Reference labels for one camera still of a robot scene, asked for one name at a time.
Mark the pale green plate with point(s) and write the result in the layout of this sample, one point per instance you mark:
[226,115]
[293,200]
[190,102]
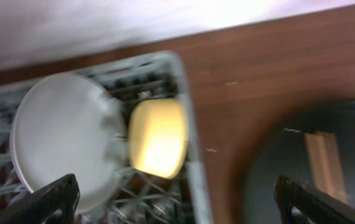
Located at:
[68,124]

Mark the grey dishwasher rack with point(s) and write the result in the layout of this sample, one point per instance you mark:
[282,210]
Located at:
[139,197]

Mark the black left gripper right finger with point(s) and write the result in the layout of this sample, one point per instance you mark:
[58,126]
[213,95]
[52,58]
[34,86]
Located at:
[300,202]

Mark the yellow bowl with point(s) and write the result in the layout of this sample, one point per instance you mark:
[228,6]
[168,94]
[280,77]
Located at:
[157,137]

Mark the wooden chopstick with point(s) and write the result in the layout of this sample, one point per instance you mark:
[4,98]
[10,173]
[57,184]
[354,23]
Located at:
[333,171]
[319,163]

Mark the round black tray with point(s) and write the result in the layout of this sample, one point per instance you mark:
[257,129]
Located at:
[284,152]

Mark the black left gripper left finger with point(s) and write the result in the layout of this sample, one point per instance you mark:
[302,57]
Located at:
[54,203]

